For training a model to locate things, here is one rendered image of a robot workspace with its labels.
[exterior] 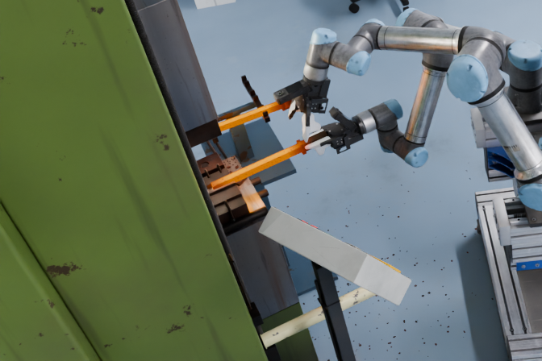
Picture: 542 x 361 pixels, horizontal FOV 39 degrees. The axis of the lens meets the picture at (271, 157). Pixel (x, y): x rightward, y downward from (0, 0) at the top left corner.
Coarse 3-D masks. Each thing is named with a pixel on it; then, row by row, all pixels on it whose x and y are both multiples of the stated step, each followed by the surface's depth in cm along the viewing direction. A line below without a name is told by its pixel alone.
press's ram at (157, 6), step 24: (144, 0) 194; (168, 0) 192; (144, 24) 193; (168, 24) 195; (168, 48) 199; (192, 48) 201; (168, 72) 203; (192, 72) 205; (192, 96) 209; (192, 120) 214
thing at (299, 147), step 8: (312, 136) 257; (320, 136) 256; (296, 144) 256; (304, 144) 254; (280, 152) 255; (288, 152) 254; (296, 152) 255; (304, 152) 255; (264, 160) 254; (272, 160) 253; (280, 160) 254; (248, 168) 253; (256, 168) 253; (264, 168) 254; (224, 176) 253; (232, 176) 252; (240, 176) 252; (216, 184) 251; (224, 184) 251
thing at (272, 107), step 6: (276, 102) 285; (288, 102) 285; (258, 108) 285; (264, 108) 284; (270, 108) 283; (276, 108) 284; (282, 108) 284; (288, 108) 286; (240, 114) 284; (246, 114) 284; (252, 114) 283; (258, 114) 283; (228, 120) 283; (234, 120) 283; (240, 120) 283; (246, 120) 283; (222, 126) 282; (228, 126) 282; (234, 126) 283
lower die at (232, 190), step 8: (224, 168) 259; (216, 176) 256; (208, 184) 253; (232, 184) 251; (216, 192) 250; (224, 192) 250; (232, 192) 249; (216, 200) 247; (224, 200) 246; (232, 200) 247; (240, 200) 246; (216, 208) 246; (224, 208) 245; (232, 208) 244; (240, 208) 245; (224, 216) 244; (240, 216) 246
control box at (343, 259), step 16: (272, 208) 207; (272, 224) 205; (288, 224) 202; (304, 224) 200; (288, 240) 201; (304, 240) 198; (320, 240) 195; (336, 240) 192; (304, 256) 196; (320, 256) 193; (336, 256) 191; (352, 256) 188; (368, 256) 187; (336, 272) 189; (352, 272) 187; (368, 272) 189; (384, 272) 195; (368, 288) 192; (384, 288) 198; (400, 288) 204
